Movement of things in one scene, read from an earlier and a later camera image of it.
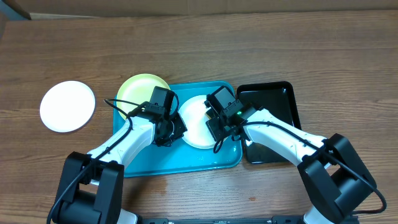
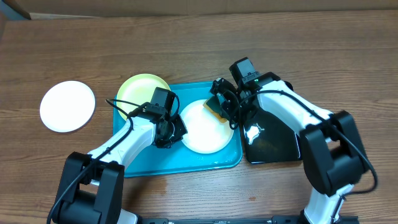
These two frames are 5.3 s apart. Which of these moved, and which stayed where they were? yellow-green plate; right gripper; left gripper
Moved: right gripper
Stayed: yellow-green plate; left gripper
